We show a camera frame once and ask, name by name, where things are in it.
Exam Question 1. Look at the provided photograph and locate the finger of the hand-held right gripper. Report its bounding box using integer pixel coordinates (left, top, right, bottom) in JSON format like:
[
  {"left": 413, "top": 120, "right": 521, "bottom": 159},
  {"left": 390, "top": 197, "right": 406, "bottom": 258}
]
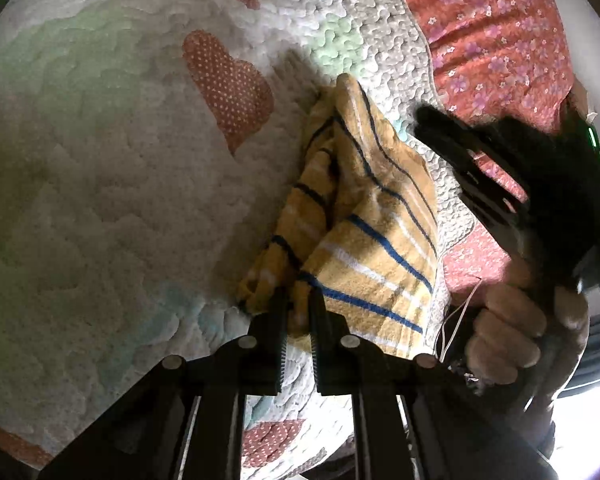
[
  {"left": 413, "top": 103, "right": 523, "bottom": 173},
  {"left": 450, "top": 157, "right": 531, "bottom": 235}
]

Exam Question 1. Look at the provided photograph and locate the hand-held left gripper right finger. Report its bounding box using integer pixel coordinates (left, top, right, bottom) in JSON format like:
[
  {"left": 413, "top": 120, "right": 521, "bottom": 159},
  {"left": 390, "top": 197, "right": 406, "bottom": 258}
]
[{"left": 306, "top": 289, "right": 562, "bottom": 480}]

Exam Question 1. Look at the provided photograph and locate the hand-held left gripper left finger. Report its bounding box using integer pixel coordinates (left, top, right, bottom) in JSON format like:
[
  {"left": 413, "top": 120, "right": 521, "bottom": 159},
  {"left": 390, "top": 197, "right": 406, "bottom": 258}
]
[{"left": 37, "top": 286, "right": 288, "bottom": 480}]

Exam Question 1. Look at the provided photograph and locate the yellow striped sweater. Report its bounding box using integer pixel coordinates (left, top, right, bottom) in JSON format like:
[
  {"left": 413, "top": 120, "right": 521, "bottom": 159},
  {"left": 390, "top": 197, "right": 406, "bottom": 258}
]
[{"left": 236, "top": 73, "right": 440, "bottom": 360}]

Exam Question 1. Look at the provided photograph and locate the person's right hand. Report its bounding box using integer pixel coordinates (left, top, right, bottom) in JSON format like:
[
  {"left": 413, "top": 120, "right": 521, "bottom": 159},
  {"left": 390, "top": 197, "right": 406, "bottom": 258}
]
[{"left": 464, "top": 255, "right": 592, "bottom": 391}]

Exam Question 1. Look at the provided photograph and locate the red floral bedsheet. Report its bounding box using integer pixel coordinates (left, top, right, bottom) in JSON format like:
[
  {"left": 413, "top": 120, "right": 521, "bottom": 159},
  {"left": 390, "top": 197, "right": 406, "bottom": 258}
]
[{"left": 394, "top": 0, "right": 583, "bottom": 293}]

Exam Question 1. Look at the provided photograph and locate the quilted pastel patchwork mat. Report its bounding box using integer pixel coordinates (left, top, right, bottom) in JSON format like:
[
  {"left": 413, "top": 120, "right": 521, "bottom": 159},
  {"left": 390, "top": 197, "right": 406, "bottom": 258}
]
[{"left": 0, "top": 0, "right": 486, "bottom": 480}]

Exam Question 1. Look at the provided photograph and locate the thin white cable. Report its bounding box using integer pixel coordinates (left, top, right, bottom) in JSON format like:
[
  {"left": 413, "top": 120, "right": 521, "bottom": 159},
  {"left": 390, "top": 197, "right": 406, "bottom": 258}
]
[{"left": 437, "top": 277, "right": 483, "bottom": 361}]

